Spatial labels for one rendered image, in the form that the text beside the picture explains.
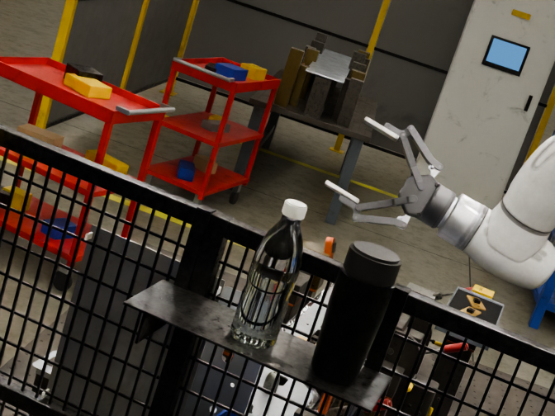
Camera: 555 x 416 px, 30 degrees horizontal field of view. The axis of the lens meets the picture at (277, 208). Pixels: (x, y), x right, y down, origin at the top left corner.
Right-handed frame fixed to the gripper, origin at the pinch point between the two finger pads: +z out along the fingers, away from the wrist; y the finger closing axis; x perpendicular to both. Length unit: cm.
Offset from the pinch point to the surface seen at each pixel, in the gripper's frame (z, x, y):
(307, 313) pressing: -8, -94, -28
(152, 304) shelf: 10, 45, -39
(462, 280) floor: -84, -534, 49
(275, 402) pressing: -12, -40, -48
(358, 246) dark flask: -10, 53, -18
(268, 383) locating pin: -9, -41, -46
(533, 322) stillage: -132, -484, 45
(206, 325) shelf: 2, 45, -37
